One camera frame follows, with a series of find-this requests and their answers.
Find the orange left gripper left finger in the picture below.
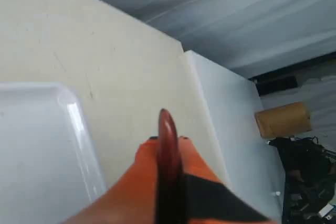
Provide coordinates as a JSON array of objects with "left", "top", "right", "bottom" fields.
[{"left": 65, "top": 137, "right": 159, "bottom": 223}]

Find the white backdrop curtain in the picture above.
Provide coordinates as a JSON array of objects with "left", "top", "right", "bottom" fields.
[{"left": 46, "top": 0, "right": 336, "bottom": 141}]

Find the brown wooden spoon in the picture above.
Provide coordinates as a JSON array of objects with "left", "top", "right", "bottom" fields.
[{"left": 155, "top": 109, "right": 186, "bottom": 223}]

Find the black equipment pile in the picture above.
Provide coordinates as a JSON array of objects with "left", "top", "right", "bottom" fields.
[{"left": 268, "top": 137, "right": 335, "bottom": 223}]

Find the brown cardboard box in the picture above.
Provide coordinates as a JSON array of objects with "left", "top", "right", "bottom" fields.
[{"left": 255, "top": 102, "right": 312, "bottom": 138}]

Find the white plastic tray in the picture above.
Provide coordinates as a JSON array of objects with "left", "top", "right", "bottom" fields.
[{"left": 1, "top": 82, "right": 107, "bottom": 223}]

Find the white side table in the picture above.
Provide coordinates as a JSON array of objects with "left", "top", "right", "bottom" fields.
[{"left": 181, "top": 51, "right": 285, "bottom": 223}]

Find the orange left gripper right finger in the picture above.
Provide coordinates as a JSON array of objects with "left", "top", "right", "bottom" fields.
[{"left": 178, "top": 136, "right": 270, "bottom": 223}]

